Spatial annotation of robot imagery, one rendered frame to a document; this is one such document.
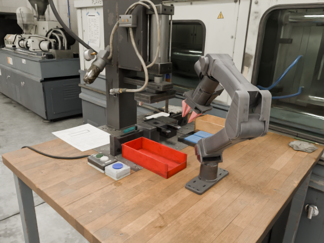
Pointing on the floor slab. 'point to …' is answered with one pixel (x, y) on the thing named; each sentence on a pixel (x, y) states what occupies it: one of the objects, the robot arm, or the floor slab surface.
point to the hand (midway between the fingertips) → (187, 117)
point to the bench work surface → (167, 194)
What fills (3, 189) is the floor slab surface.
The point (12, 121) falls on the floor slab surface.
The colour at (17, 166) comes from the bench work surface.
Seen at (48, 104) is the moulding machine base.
